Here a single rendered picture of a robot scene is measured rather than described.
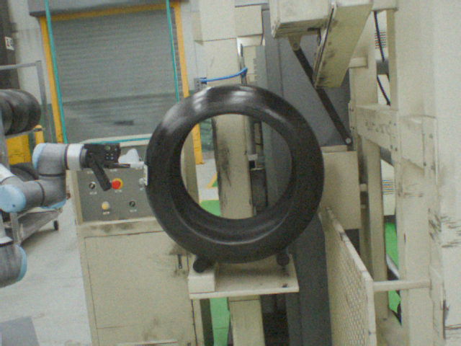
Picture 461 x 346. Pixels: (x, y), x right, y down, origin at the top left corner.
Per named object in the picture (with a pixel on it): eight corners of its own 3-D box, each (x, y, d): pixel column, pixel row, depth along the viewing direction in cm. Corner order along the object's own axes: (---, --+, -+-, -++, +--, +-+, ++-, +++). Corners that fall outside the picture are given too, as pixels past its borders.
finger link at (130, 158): (144, 151, 189) (117, 150, 189) (144, 169, 190) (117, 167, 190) (146, 150, 192) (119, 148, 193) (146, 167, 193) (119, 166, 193)
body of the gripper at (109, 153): (117, 145, 188) (81, 144, 189) (117, 171, 190) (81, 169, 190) (122, 143, 196) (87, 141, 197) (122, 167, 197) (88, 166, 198)
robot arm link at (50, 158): (41, 169, 200) (39, 140, 198) (75, 170, 199) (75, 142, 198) (30, 173, 190) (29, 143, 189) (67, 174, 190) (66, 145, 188)
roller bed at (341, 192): (317, 218, 235) (312, 148, 231) (352, 215, 234) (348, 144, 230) (323, 231, 216) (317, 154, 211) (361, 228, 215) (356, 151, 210)
